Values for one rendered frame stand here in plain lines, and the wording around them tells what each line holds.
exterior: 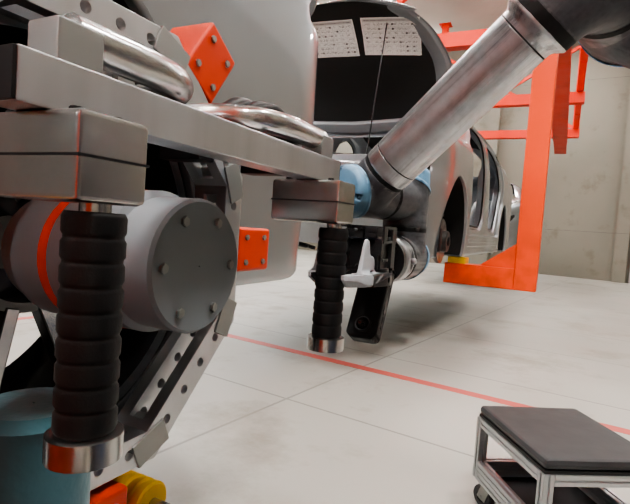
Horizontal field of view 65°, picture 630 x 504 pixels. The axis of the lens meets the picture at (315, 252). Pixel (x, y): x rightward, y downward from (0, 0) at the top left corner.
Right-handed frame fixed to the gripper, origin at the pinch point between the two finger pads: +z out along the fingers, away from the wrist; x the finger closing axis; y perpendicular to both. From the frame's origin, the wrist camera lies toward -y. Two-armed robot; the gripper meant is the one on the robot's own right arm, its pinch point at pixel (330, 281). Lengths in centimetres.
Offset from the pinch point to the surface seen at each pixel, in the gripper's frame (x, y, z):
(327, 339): 1.0, -6.6, 1.7
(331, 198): 0.6, 9.8, 2.5
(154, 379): -24.7, -16.4, 2.3
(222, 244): -6.0, 4.0, 13.6
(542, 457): 25, -49, -88
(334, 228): 0.8, 6.4, 1.5
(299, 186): -3.7, 11.1, 2.5
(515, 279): -4, -23, -348
